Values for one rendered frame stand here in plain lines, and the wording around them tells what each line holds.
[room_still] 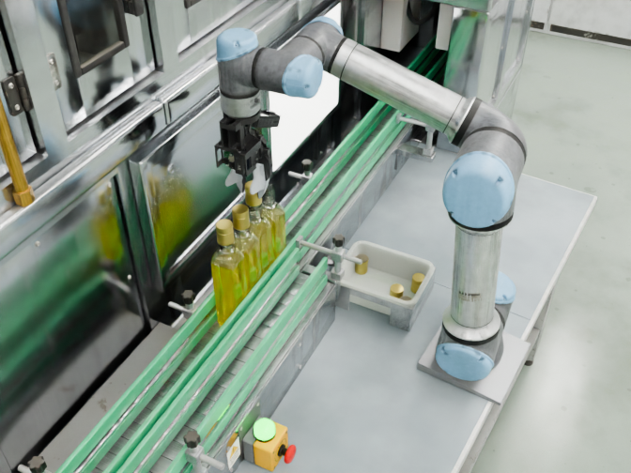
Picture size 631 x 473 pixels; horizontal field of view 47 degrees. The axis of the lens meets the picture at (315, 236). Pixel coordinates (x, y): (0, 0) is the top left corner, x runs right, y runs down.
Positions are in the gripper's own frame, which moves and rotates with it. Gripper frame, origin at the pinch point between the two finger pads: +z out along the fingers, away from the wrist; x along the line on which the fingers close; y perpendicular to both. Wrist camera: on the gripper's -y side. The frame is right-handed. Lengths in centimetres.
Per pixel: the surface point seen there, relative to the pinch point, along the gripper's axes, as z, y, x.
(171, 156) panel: -9.9, 9.5, -12.6
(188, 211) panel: 6.1, 6.7, -12.6
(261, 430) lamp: 32.3, 32.3, 19.5
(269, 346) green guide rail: 23.6, 19.0, 13.9
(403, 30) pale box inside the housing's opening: 11, -110, -10
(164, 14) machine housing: -36.2, 2.5, -15.1
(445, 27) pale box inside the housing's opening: 5, -106, 6
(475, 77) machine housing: 14, -96, 20
